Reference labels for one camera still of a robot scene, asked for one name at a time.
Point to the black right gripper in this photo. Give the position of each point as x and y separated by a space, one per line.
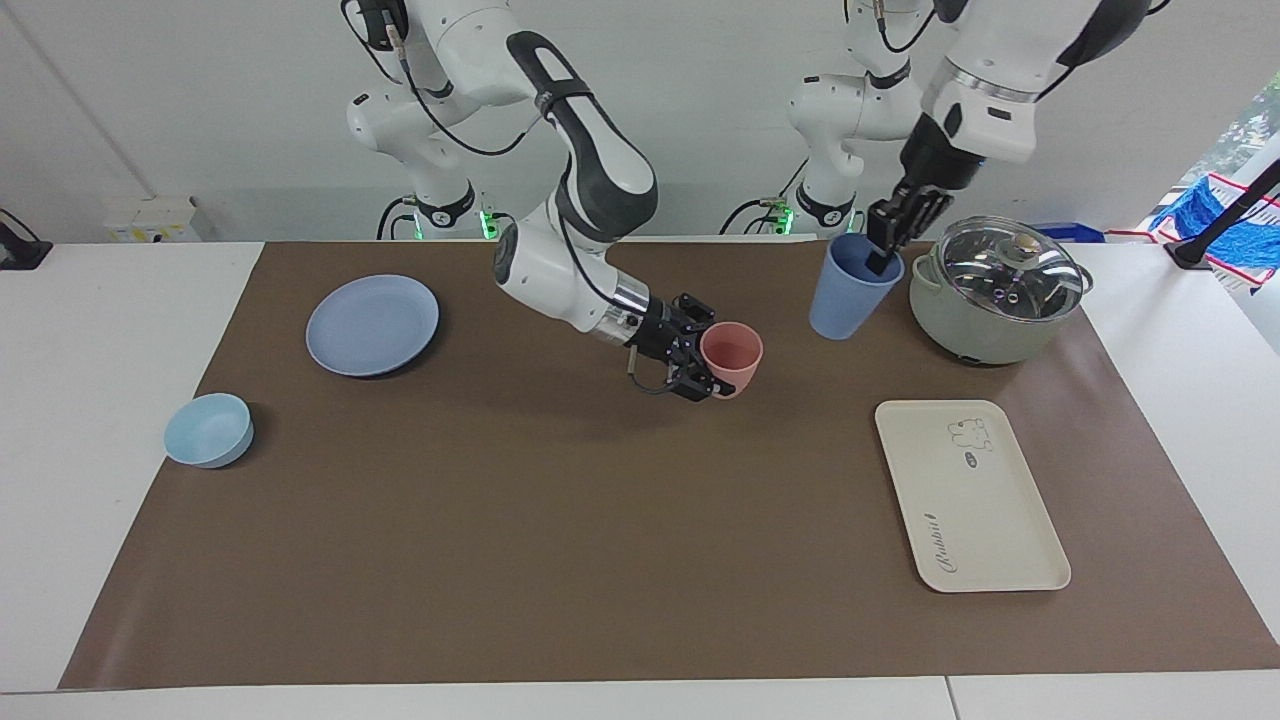
665 335

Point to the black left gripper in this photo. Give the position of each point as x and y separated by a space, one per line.
905 212

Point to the pink plastic cup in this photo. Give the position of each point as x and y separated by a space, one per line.
735 355

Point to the blue plastic cup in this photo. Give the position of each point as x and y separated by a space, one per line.
845 300

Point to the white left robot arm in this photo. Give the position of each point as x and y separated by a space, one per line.
1000 70

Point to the cream rabbit print tray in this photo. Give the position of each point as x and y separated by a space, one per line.
970 500

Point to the green cooking pot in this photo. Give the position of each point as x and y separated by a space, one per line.
965 325

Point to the glass pot lid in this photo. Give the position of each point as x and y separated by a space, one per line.
1010 275

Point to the brown table mat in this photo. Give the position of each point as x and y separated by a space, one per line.
640 500

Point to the blue bin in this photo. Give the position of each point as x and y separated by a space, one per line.
1070 233

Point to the black stand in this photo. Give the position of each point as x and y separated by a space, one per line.
1205 240

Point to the blue round plate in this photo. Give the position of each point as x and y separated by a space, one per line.
372 325

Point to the blue cloth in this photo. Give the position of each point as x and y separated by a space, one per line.
1250 245

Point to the light blue bowl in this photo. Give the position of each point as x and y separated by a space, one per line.
208 430

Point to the white yellow box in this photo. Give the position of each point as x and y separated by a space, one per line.
150 220

